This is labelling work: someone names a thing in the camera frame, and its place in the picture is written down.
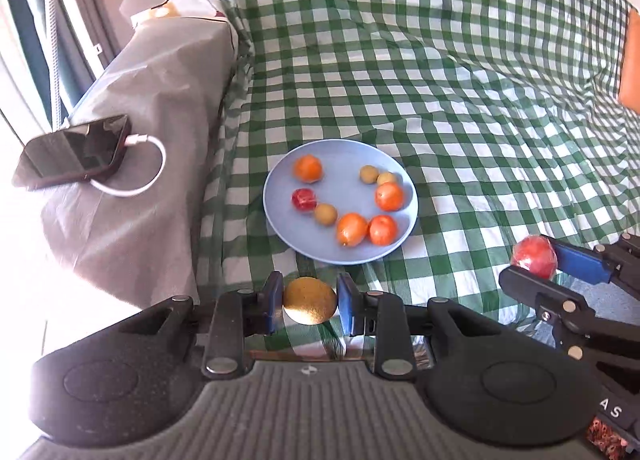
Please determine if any red fruit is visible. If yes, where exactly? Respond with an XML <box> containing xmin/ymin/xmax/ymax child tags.
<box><xmin>291</xmin><ymin>188</ymin><xmax>318</xmax><ymax>213</ymax></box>
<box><xmin>511</xmin><ymin>235</ymin><xmax>558</xmax><ymax>279</ymax></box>

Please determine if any tan round fruit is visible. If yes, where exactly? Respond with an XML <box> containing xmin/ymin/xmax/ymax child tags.
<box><xmin>283</xmin><ymin>277</ymin><xmax>337</xmax><ymax>326</ymax></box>
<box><xmin>314</xmin><ymin>203</ymin><xmax>337</xmax><ymax>226</ymax></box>

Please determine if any large orange fruit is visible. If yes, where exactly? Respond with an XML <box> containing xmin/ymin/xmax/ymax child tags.
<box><xmin>336</xmin><ymin>212</ymin><xmax>368</xmax><ymax>246</ymax></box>

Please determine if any small orange fruit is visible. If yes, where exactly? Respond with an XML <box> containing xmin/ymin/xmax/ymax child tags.
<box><xmin>375</xmin><ymin>182</ymin><xmax>405</xmax><ymax>212</ymax></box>

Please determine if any grey covered sofa armrest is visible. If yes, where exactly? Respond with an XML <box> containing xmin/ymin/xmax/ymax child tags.
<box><xmin>38</xmin><ymin>17</ymin><xmax>235</xmax><ymax>308</ymax></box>

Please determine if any light blue plate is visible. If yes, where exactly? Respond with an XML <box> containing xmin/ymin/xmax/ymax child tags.
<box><xmin>262</xmin><ymin>139</ymin><xmax>418</xmax><ymax>265</ymax></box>

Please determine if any orange cushion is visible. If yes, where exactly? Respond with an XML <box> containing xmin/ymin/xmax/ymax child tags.
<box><xmin>618</xmin><ymin>8</ymin><xmax>640</xmax><ymax>114</ymax></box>

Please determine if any black smartphone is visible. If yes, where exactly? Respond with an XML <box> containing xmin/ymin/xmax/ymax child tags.
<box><xmin>12</xmin><ymin>114</ymin><xmax>131</xmax><ymax>190</ymax></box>

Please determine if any green white checkered cloth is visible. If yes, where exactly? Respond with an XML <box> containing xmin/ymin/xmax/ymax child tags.
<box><xmin>196</xmin><ymin>0</ymin><xmax>639</xmax><ymax>332</ymax></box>

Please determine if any striped curtain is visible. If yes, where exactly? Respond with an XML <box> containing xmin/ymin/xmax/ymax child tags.
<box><xmin>1</xmin><ymin>0</ymin><xmax>119</xmax><ymax>131</ymax></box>

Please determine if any white charging cable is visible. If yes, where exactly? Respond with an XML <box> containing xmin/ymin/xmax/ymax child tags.
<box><xmin>89</xmin><ymin>134</ymin><xmax>167</xmax><ymax>199</ymax></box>

